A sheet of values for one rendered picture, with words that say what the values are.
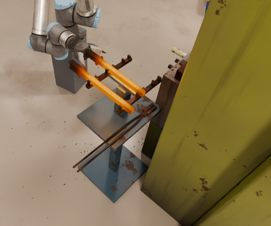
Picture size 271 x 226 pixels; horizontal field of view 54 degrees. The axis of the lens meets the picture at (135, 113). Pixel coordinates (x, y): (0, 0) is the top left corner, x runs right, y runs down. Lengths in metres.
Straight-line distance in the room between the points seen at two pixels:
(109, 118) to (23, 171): 0.97
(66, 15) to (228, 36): 1.44
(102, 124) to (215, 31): 0.81
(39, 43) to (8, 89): 1.11
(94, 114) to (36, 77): 1.37
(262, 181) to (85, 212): 1.32
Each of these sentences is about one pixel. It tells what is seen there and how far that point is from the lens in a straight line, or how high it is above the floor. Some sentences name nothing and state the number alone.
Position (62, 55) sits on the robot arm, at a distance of 1.67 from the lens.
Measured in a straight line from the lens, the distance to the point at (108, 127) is 1.45.
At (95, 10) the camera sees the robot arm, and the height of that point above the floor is 0.87.
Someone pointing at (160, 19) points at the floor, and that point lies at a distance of 3.67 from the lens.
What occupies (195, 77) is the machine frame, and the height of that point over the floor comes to 1.26.
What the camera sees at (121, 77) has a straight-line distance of 1.32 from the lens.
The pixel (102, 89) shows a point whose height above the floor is 1.02.
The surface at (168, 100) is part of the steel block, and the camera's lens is 1.61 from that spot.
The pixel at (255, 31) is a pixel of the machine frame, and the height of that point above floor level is 1.53.
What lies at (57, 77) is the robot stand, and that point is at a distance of 2.58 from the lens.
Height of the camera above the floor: 1.95
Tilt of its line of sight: 52 degrees down
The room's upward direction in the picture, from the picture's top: 12 degrees clockwise
